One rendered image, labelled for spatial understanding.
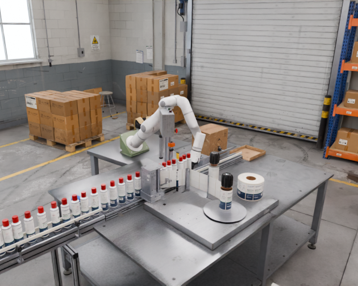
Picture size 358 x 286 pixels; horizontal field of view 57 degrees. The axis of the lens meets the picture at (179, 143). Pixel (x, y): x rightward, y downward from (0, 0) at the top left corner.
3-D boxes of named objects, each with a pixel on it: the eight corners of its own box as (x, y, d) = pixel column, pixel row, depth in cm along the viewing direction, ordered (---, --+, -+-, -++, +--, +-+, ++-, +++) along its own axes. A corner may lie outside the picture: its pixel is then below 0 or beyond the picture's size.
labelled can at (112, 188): (112, 209, 238) (111, 183, 231) (108, 206, 241) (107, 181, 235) (119, 206, 241) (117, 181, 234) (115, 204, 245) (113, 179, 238)
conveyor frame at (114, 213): (105, 221, 232) (105, 215, 231) (96, 214, 239) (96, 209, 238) (242, 159, 342) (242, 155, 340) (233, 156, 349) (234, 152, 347)
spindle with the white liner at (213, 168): (213, 189, 269) (215, 155, 259) (205, 185, 275) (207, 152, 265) (220, 185, 275) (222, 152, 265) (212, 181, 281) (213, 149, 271)
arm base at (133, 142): (131, 153, 345) (139, 144, 332) (123, 138, 349) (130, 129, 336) (145, 149, 358) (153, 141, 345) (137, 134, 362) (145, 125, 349)
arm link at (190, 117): (184, 114, 304) (196, 145, 304) (182, 114, 288) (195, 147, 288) (193, 111, 303) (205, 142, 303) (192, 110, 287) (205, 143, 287)
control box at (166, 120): (162, 137, 265) (162, 114, 258) (159, 130, 281) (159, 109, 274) (174, 137, 267) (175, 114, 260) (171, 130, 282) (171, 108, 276)
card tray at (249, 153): (249, 161, 338) (250, 158, 337) (229, 154, 355) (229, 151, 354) (265, 154, 358) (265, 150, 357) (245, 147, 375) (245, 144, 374)
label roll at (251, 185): (234, 188, 270) (235, 172, 265) (258, 188, 271) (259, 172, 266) (239, 201, 251) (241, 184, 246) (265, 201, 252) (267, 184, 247)
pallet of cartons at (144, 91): (157, 137, 664) (156, 79, 625) (125, 129, 707) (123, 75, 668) (188, 123, 760) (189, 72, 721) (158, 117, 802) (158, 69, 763)
